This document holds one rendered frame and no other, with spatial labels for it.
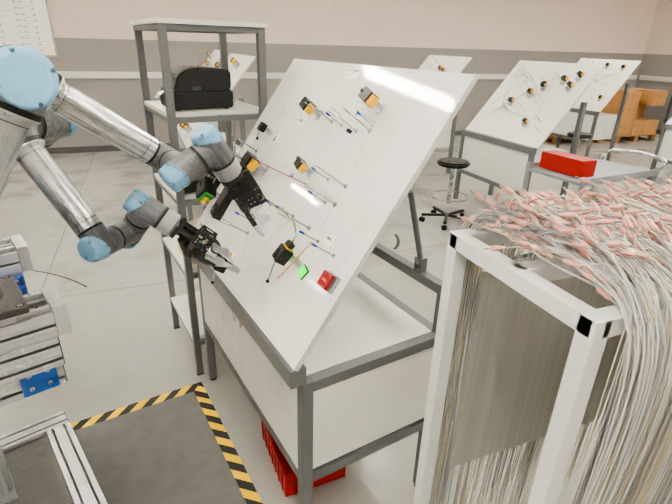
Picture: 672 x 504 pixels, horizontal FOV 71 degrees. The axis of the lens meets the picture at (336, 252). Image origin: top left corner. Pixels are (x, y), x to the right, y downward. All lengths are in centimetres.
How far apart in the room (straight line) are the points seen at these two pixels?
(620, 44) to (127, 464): 1308
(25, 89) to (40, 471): 159
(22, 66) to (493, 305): 107
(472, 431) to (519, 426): 16
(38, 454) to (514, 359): 190
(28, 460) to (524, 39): 1111
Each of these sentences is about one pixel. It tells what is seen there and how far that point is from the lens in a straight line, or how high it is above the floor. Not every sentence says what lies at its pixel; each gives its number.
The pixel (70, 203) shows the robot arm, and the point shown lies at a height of 136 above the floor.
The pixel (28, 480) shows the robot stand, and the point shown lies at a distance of 232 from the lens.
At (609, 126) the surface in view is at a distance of 945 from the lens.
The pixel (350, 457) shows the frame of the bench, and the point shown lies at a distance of 186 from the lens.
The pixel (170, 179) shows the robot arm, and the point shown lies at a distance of 128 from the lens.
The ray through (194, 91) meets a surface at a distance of 244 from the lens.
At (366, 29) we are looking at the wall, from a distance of 972.
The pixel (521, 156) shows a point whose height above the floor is 76.
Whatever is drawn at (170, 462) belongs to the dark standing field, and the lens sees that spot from 247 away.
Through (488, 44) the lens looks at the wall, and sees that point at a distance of 1117.
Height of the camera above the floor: 177
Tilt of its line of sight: 24 degrees down
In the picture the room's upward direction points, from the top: 2 degrees clockwise
